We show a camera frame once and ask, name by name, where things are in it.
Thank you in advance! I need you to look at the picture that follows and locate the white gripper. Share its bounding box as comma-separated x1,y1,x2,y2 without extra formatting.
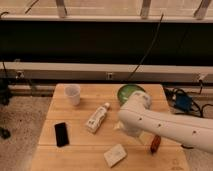
114,121,143,138

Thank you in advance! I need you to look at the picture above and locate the white sponge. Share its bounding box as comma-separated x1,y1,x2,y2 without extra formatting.
104,144,127,168

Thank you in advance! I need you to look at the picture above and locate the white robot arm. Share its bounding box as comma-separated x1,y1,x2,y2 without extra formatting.
118,91,213,153

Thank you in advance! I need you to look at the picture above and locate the green ceramic bowl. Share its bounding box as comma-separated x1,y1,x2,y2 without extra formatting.
117,84,144,105

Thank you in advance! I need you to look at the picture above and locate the white plastic bottle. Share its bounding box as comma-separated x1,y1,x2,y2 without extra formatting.
85,103,110,134

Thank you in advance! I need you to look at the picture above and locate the red-brown small tool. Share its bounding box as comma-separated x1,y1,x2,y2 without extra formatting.
150,135,161,154

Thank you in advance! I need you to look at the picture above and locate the translucent plastic cup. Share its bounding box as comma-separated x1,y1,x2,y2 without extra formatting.
64,84,81,106

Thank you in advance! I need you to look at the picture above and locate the black phone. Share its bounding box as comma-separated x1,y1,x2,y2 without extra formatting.
54,122,69,147

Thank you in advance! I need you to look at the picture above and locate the blue power box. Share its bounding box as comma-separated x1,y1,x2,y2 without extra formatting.
175,94,192,112

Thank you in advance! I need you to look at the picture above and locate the black object on floor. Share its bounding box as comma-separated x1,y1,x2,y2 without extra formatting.
0,127,11,139

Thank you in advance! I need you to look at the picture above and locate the black floor cable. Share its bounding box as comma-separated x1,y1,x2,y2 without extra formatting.
164,87,213,118

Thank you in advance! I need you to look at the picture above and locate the black hanging cable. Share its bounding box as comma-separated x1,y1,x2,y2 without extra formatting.
126,13,165,82

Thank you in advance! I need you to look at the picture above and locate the metal wall rail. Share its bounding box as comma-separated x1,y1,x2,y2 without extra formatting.
0,60,213,83

